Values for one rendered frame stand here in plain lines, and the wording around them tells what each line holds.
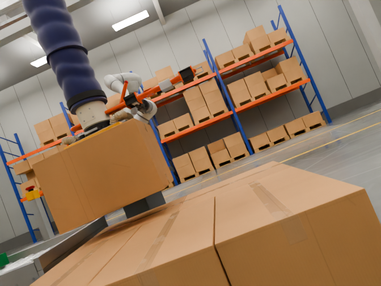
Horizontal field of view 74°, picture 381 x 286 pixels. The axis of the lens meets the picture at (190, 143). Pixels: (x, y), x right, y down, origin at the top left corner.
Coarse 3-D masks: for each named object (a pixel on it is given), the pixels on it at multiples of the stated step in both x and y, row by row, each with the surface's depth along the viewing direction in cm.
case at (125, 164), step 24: (96, 144) 132; (120, 144) 131; (144, 144) 131; (48, 168) 133; (72, 168) 132; (96, 168) 132; (120, 168) 131; (144, 168) 130; (168, 168) 168; (48, 192) 133; (72, 192) 132; (96, 192) 131; (120, 192) 131; (144, 192) 130; (72, 216) 132; (96, 216) 131
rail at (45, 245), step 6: (78, 228) 185; (66, 234) 185; (48, 240) 188; (54, 240) 186; (60, 240) 186; (36, 246) 188; (42, 246) 187; (48, 246) 187; (18, 252) 192; (24, 252) 189; (30, 252) 188; (36, 252) 188; (12, 258) 190; (18, 258) 189
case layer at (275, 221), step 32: (224, 192) 125; (256, 192) 99; (288, 192) 83; (320, 192) 71; (352, 192) 62; (128, 224) 147; (160, 224) 113; (192, 224) 92; (224, 224) 78; (256, 224) 67; (288, 224) 64; (320, 224) 63; (352, 224) 62; (96, 256) 102; (128, 256) 85; (160, 256) 72; (192, 256) 66; (224, 256) 65; (256, 256) 64; (288, 256) 63; (320, 256) 63; (352, 256) 62
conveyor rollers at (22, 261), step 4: (48, 248) 181; (40, 252) 182; (28, 256) 182; (32, 256) 175; (36, 256) 167; (20, 260) 176; (24, 260) 169; (28, 260) 161; (32, 260) 162; (8, 264) 185; (12, 264) 178; (16, 264) 171; (20, 264) 164; (0, 268) 179; (4, 268) 172; (8, 268) 165; (12, 268) 158; (0, 272) 167
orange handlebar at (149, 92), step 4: (176, 76) 144; (172, 80) 143; (176, 80) 144; (180, 80) 148; (172, 84) 148; (152, 88) 145; (156, 88) 144; (144, 92) 145; (148, 92) 145; (152, 92) 145; (140, 96) 145; (144, 96) 149; (148, 96) 148; (120, 104) 146; (124, 104) 146; (112, 108) 146; (116, 108) 146; (120, 108) 150; (108, 112) 147; (112, 112) 151; (80, 124) 148; (72, 128) 148; (76, 128) 148; (80, 128) 152
